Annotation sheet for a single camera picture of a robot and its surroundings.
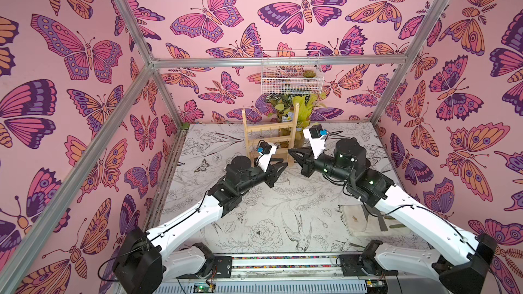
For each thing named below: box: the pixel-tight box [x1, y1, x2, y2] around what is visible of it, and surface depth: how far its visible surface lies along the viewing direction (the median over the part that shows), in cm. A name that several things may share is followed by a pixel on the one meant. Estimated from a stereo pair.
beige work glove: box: [339, 203, 412, 238], surface depth 83 cm
